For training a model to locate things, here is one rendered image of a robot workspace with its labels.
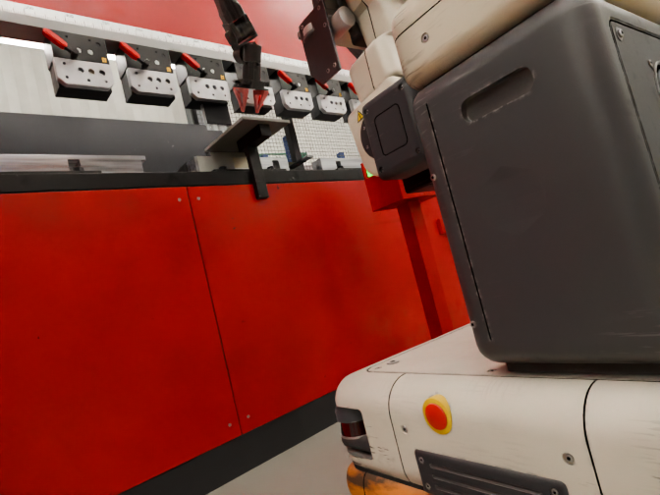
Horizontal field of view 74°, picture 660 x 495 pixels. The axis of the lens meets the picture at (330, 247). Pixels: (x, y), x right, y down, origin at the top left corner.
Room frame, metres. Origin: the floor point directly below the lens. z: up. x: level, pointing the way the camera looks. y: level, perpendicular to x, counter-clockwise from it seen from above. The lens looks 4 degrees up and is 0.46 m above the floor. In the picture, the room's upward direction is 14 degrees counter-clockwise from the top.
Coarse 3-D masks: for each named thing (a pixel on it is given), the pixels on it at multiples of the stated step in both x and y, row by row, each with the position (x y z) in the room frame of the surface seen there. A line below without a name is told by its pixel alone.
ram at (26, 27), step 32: (32, 0) 1.17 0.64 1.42; (64, 0) 1.22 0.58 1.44; (96, 0) 1.29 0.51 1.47; (128, 0) 1.35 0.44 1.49; (160, 0) 1.43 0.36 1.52; (192, 0) 1.51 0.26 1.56; (256, 0) 1.71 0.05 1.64; (288, 0) 1.83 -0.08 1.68; (0, 32) 1.15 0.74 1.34; (32, 32) 1.18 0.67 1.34; (96, 32) 1.27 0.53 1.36; (192, 32) 1.49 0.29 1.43; (224, 32) 1.58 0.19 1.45; (288, 32) 1.80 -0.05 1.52; (224, 64) 1.59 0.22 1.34; (352, 64) 2.05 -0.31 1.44
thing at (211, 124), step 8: (208, 104) 1.52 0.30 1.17; (208, 112) 1.52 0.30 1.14; (216, 112) 1.54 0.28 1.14; (224, 112) 1.56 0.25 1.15; (208, 120) 1.51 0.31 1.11; (216, 120) 1.54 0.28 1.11; (224, 120) 1.56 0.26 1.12; (208, 128) 1.52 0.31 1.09; (216, 128) 1.54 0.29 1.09; (224, 128) 1.56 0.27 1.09
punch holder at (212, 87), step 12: (180, 60) 1.47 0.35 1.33; (204, 60) 1.51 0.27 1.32; (216, 60) 1.54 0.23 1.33; (180, 72) 1.49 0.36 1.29; (192, 72) 1.47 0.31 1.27; (216, 72) 1.53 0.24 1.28; (180, 84) 1.50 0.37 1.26; (192, 84) 1.46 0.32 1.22; (204, 84) 1.49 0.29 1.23; (216, 84) 1.52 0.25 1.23; (192, 96) 1.47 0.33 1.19; (204, 96) 1.48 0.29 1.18; (216, 96) 1.51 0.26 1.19; (228, 96) 1.54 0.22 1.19; (192, 108) 1.53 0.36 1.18
